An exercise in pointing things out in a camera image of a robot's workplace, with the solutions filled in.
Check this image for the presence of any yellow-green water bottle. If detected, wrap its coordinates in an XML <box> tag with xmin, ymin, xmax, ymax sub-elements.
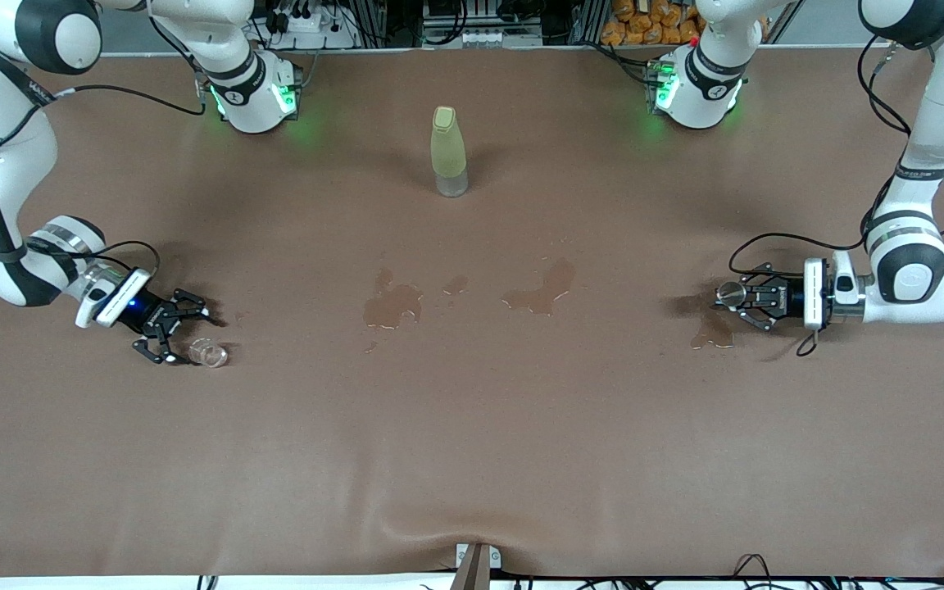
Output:
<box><xmin>430</xmin><ymin>105</ymin><xmax>470</xmax><ymax>198</ymax></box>

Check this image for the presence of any clear glass measuring beaker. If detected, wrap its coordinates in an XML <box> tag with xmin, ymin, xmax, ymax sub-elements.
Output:
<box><xmin>189</xmin><ymin>338</ymin><xmax>230</xmax><ymax>369</ymax></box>

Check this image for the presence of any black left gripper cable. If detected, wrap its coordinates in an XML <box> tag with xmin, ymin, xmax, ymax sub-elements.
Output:
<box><xmin>796</xmin><ymin>326</ymin><xmax>832</xmax><ymax>358</ymax></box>

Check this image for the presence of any grey mounting bracket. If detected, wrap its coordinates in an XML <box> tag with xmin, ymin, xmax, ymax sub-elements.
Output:
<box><xmin>454</xmin><ymin>542</ymin><xmax>502</xmax><ymax>590</ymax></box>

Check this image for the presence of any brown table mat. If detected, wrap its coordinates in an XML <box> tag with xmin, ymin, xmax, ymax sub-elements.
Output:
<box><xmin>0</xmin><ymin>45</ymin><xmax>944</xmax><ymax>579</ymax></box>

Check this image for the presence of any pile of orange breads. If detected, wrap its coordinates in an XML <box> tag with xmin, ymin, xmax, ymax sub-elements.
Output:
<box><xmin>601</xmin><ymin>0</ymin><xmax>702</xmax><ymax>48</ymax></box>

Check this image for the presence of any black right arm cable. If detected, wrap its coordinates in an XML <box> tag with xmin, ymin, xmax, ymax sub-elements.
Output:
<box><xmin>0</xmin><ymin>82</ymin><xmax>209</xmax><ymax>284</ymax></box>

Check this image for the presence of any black cable loop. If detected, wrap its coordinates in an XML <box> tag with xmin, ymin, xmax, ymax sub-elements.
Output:
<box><xmin>733</xmin><ymin>554</ymin><xmax>773</xmax><ymax>590</ymax></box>

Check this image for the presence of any white power strip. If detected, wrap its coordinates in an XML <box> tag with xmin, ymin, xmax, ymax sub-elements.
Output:
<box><xmin>423</xmin><ymin>25</ymin><xmax>542</xmax><ymax>48</ymax></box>
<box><xmin>259</xmin><ymin>0</ymin><xmax>358</xmax><ymax>50</ymax></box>

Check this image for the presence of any black left camera cable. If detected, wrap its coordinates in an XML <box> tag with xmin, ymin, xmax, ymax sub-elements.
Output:
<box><xmin>728</xmin><ymin>33</ymin><xmax>944</xmax><ymax>276</ymax></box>

